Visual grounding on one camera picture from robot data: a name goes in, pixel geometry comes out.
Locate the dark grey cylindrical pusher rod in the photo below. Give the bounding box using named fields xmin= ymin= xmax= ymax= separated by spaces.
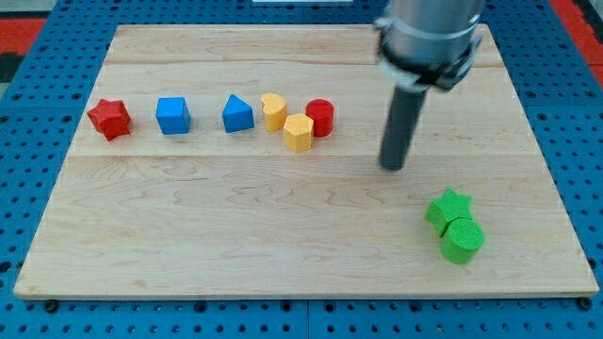
xmin=379 ymin=87 xmax=426 ymax=170

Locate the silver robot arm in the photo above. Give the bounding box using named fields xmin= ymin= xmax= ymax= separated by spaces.
xmin=375 ymin=0 xmax=484 ymax=171

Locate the yellow hexagon block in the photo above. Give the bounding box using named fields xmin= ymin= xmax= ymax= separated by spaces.
xmin=284 ymin=113 xmax=314 ymax=153

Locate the red cylinder block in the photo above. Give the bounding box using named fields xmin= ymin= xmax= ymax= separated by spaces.
xmin=305 ymin=99 xmax=334 ymax=137

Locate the green star block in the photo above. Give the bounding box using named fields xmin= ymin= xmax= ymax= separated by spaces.
xmin=425 ymin=187 xmax=473 ymax=237

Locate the yellow heart block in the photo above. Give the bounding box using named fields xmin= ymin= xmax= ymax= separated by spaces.
xmin=260 ymin=93 xmax=286 ymax=132

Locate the green cylinder block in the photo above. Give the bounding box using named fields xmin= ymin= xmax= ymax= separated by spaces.
xmin=440 ymin=218 xmax=485 ymax=265

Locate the blue triangle block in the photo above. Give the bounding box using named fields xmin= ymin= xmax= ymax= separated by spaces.
xmin=221 ymin=94 xmax=254 ymax=133

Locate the light wooden board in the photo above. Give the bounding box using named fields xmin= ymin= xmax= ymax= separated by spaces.
xmin=14 ymin=24 xmax=599 ymax=300

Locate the blue cube block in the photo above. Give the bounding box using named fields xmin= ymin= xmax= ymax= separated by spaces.
xmin=155 ymin=97 xmax=190 ymax=135

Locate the red star block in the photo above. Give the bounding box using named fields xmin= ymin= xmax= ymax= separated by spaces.
xmin=87 ymin=99 xmax=131 ymax=141

